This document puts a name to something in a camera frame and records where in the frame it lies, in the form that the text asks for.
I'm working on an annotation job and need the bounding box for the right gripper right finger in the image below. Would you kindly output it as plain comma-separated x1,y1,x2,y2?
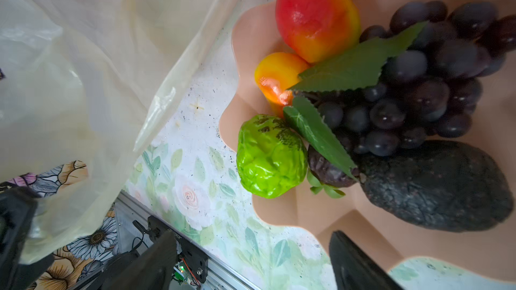
329,230,403,290

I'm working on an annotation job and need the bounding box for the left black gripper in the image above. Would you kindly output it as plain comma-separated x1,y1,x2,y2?
1,187,52,289

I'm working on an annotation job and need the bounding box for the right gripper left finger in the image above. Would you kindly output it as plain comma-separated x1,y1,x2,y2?
100,230,178,290

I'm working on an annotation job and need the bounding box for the dark avocado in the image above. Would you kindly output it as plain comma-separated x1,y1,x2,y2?
357,140,515,232

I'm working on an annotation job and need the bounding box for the green bumpy fruit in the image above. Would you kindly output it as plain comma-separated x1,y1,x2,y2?
236,114,308,199

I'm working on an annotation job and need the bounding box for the translucent cream plastic bag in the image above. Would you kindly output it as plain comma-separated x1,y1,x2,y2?
0,0,299,264

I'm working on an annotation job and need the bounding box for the dark purple grape bunch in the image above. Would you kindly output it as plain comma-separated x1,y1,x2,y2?
289,1,515,179

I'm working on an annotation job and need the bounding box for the small orange fruit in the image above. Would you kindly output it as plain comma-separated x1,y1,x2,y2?
254,52,310,107

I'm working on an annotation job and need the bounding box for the red yellow peach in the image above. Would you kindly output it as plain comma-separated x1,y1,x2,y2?
275,0,361,64

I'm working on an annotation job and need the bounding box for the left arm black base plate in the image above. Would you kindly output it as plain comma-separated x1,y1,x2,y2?
132,216,208,288

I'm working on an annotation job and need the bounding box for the aluminium front rail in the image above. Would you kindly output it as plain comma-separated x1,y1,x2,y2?
74,192,258,289

